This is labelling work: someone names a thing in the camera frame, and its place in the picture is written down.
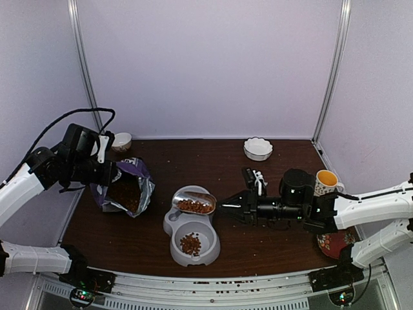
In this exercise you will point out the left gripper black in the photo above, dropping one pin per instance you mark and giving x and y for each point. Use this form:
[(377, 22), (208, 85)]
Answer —
[(105, 177)]

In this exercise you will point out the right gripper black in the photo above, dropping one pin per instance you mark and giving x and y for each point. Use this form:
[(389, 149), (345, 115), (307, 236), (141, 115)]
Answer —
[(248, 212)]

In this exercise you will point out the purple puppy food bag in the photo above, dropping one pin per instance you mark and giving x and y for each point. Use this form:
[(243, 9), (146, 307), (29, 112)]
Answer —
[(127, 169)]

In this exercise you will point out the metal food scoop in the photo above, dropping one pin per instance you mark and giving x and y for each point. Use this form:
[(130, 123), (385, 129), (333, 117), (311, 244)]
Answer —
[(196, 196)]

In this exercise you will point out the grey double pet bowl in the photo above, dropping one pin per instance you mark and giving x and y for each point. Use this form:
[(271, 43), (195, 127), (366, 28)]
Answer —
[(177, 224)]

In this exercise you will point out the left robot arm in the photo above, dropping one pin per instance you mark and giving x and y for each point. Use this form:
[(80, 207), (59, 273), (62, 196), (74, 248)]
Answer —
[(80, 157)]

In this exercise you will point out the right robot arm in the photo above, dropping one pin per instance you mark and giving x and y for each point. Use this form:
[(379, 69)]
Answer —
[(328, 213)]

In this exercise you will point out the small white round bowl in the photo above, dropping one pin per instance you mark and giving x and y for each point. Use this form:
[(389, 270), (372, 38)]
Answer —
[(122, 142)]

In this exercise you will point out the kibble in metal scoop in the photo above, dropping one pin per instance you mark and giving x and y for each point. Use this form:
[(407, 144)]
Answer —
[(194, 207)]

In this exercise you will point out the white scalloped bowl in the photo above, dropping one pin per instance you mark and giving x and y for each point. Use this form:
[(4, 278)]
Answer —
[(257, 149)]

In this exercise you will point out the kibble in near bowl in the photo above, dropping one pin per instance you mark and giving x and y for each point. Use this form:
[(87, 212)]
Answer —
[(190, 244)]

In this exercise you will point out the patterned mug yellow inside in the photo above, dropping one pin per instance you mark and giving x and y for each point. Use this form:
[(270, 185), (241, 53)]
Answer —
[(327, 182)]

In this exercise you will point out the red floral plate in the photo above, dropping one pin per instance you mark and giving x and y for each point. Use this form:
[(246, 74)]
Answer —
[(331, 244)]

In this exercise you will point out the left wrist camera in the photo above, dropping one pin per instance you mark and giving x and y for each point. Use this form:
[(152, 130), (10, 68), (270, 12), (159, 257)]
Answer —
[(105, 143)]

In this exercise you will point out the aluminium front rail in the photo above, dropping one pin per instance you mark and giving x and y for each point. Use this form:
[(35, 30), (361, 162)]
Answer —
[(281, 291)]

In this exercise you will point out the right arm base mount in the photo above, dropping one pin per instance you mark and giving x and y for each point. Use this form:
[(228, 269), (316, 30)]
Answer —
[(338, 282)]

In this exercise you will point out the left aluminium frame post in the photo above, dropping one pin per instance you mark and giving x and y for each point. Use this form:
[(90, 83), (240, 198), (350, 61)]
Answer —
[(83, 60)]

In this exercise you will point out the aluminium frame post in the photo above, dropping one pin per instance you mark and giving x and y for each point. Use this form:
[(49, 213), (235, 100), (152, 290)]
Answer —
[(341, 40), (83, 60)]

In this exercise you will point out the right aluminium frame post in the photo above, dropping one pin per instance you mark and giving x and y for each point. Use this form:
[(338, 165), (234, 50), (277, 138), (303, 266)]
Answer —
[(341, 40)]

